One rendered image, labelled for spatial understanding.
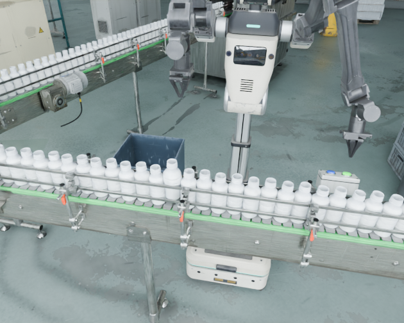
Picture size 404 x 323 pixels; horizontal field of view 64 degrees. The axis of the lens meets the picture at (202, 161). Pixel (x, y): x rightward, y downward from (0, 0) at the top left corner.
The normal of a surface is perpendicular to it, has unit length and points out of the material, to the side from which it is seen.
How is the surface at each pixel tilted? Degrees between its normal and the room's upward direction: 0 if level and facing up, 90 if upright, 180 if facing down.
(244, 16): 90
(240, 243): 90
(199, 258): 31
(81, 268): 0
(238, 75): 90
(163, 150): 90
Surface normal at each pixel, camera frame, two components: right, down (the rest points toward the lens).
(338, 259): -0.18, 0.56
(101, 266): 0.02, -0.82
